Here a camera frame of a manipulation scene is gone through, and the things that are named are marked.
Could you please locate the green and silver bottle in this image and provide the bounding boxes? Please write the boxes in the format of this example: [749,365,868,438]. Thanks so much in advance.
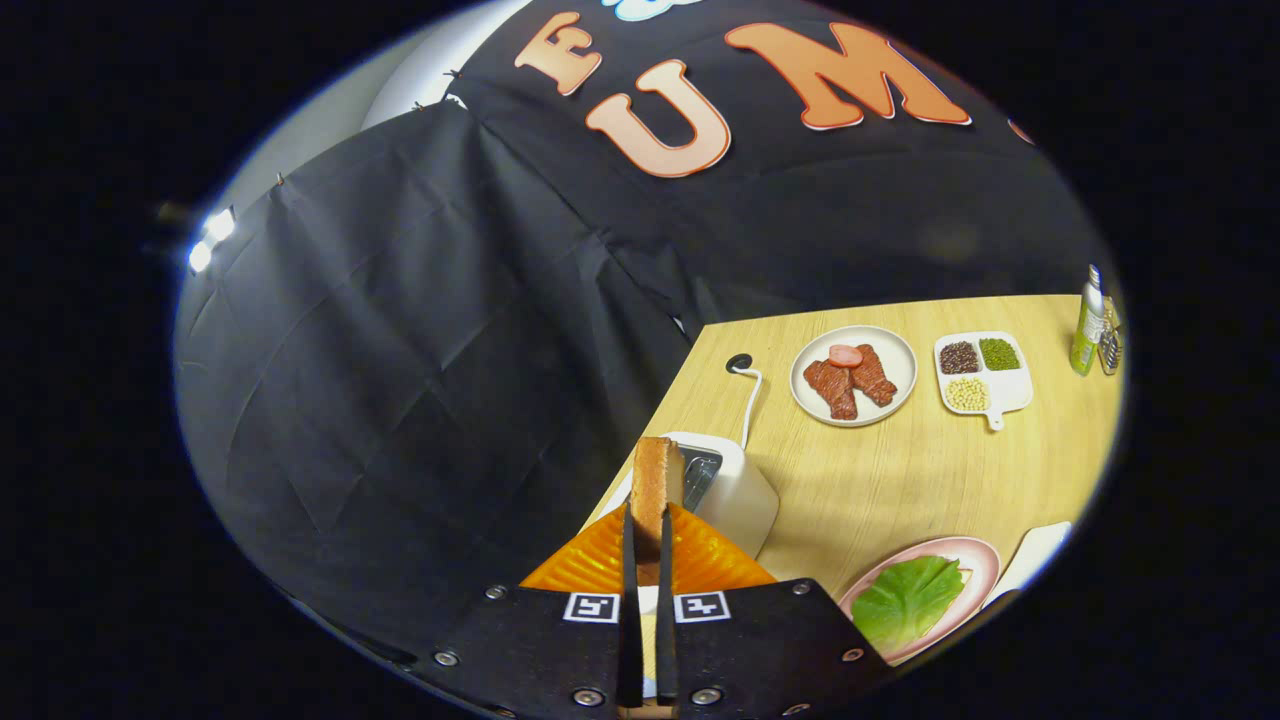
[1070,264,1106,377]

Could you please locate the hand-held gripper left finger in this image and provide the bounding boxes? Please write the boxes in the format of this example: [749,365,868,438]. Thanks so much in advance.
[400,503,646,720]

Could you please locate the green lettuce leaf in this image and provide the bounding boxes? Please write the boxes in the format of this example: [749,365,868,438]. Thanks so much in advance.
[851,555,967,656]

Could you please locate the white round plate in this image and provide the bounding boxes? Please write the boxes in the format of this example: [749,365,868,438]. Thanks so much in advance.
[790,325,918,428]

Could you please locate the white toaster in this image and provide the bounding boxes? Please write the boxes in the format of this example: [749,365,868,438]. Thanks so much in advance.
[585,431,780,561]

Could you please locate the metal wire utensil holder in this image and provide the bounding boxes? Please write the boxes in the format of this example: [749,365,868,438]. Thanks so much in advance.
[1098,300,1124,376]

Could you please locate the black backdrop cloth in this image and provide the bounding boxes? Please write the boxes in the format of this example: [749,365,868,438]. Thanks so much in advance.
[172,0,1116,661]

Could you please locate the ceiling light panel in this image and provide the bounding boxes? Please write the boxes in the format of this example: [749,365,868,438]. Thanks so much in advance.
[188,205,237,273]

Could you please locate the white divided dish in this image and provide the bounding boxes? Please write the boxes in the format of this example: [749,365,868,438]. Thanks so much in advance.
[933,331,1034,432]

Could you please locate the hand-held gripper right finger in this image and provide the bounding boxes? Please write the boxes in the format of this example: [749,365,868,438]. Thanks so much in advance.
[655,503,891,720]

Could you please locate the white square plate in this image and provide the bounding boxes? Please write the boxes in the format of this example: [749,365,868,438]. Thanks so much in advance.
[985,521,1073,606]

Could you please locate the pink round plate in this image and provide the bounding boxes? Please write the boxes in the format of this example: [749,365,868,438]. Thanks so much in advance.
[838,536,1002,668]

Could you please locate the toasted bread slice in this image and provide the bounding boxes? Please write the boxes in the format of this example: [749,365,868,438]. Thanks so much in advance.
[630,436,688,586]

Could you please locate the brown meat piece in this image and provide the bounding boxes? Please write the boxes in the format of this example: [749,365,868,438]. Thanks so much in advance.
[850,344,898,407]
[803,358,859,421]

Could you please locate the white toaster cable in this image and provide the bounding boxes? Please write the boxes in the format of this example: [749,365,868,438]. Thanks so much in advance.
[735,365,764,451]

